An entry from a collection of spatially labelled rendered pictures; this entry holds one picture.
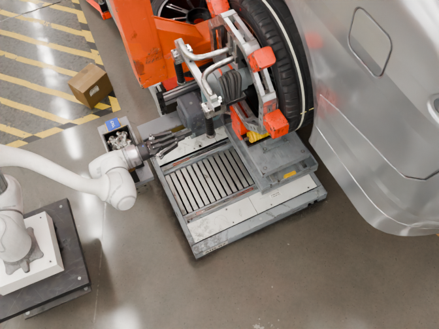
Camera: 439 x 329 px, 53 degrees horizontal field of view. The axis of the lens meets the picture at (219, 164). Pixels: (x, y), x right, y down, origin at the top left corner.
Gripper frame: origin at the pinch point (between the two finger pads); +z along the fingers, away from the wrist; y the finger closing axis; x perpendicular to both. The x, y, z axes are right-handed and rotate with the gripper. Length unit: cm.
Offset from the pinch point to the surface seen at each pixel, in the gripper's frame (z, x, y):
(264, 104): 32.8, 12.6, 10.1
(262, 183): 37, -68, 4
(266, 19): 44, 34, -11
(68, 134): -57, -83, -94
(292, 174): 53, -65, 8
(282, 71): 42.0, 24.0, 7.1
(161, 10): 28, -33, -116
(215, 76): 22.7, 8.7, -15.7
